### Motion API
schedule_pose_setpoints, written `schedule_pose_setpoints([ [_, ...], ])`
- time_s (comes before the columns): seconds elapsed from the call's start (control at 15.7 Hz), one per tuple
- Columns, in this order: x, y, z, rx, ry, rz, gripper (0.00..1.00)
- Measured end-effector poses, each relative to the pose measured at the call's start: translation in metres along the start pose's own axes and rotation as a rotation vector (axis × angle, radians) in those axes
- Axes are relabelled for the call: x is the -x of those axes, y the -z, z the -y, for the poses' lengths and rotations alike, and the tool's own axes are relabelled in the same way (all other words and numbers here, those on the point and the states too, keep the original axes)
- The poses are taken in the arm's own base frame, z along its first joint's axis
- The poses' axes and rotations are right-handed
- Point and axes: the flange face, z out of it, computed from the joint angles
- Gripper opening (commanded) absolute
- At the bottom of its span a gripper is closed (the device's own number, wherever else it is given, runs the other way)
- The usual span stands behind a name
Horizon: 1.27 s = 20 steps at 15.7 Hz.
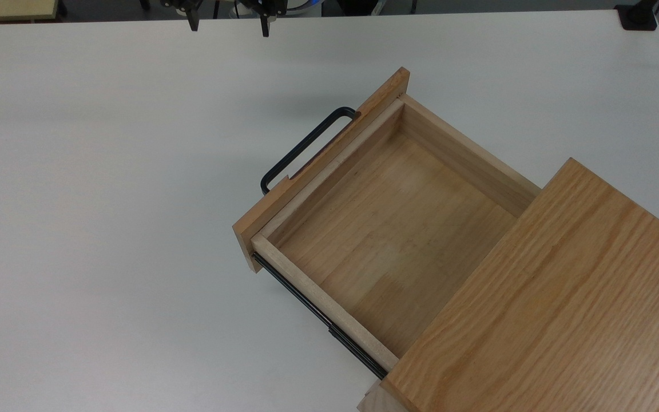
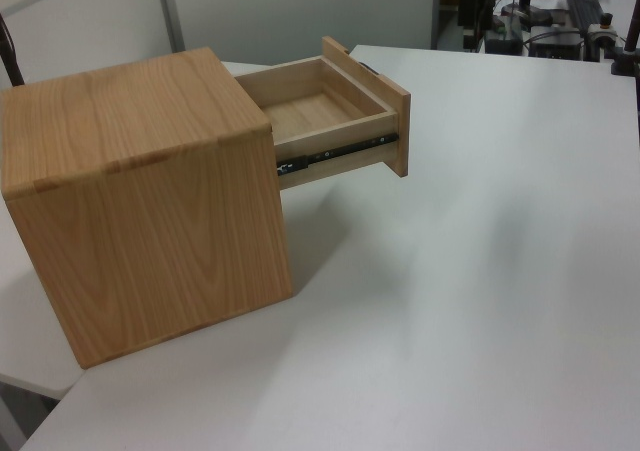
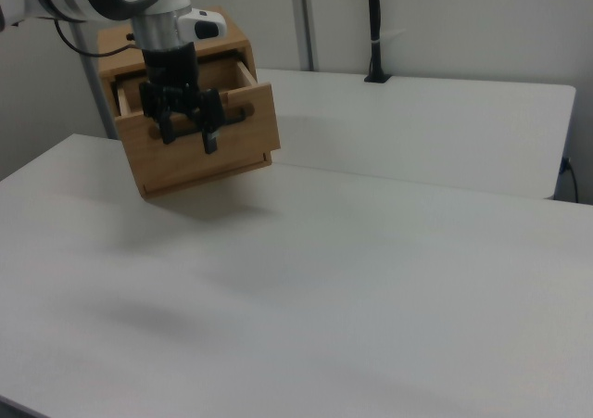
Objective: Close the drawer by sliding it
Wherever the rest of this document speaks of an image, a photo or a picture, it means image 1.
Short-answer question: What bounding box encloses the light wooden drawer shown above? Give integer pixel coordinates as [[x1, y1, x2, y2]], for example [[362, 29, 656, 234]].
[[232, 67, 542, 373]]

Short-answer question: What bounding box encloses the black metal drawer slide rail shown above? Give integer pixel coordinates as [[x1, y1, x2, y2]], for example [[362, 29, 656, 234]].
[[251, 252, 390, 381]]

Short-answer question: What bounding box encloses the black metal drawer handle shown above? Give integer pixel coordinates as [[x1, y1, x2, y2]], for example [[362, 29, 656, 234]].
[[260, 107, 360, 196]]

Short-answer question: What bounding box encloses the black Franka gripper body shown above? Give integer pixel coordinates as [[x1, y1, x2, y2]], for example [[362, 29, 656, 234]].
[[161, 0, 288, 16]]

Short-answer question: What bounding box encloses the yellowish side table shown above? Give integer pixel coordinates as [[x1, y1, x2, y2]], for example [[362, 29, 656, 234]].
[[0, 0, 68, 23]]

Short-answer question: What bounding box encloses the wooden cabinet body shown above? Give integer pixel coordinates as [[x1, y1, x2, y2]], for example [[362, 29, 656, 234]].
[[357, 158, 659, 412]]

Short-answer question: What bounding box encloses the white and blue robot base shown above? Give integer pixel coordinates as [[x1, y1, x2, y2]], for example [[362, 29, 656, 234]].
[[285, 0, 324, 17]]

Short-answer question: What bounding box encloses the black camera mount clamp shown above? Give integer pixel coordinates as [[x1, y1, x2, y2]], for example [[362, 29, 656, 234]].
[[615, 0, 659, 31]]

